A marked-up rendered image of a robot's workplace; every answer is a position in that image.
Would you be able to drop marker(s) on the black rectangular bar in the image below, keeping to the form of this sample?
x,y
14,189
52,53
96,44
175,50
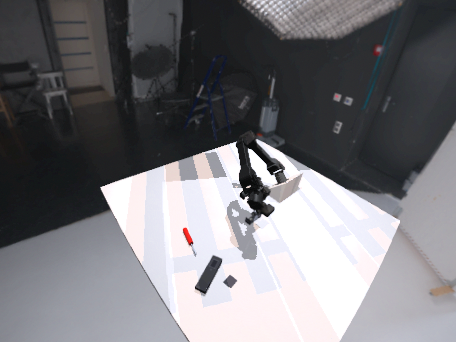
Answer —
x,y
209,273

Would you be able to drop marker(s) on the red cylinder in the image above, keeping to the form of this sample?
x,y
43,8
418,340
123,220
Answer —
x,y
189,239

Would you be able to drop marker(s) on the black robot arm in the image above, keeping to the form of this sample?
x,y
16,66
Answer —
x,y
248,176

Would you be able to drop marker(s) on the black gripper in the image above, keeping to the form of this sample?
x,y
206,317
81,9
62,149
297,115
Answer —
x,y
266,210

